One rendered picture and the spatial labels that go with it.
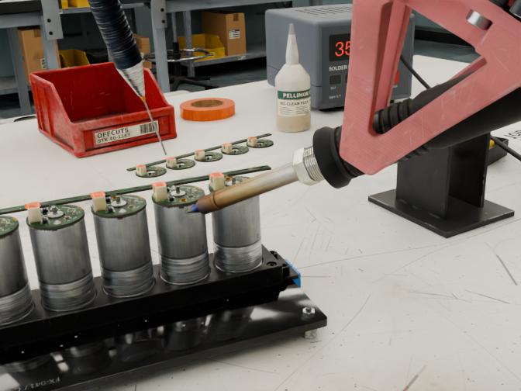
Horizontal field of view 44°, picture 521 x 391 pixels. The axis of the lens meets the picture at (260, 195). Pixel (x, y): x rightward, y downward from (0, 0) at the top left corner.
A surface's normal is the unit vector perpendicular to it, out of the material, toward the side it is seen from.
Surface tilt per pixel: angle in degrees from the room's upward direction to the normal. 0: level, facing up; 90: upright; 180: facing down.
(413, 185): 90
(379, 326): 0
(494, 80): 108
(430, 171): 90
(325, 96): 90
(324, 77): 90
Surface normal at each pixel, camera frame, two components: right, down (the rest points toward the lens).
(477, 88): -0.52, 0.59
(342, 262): -0.04, -0.93
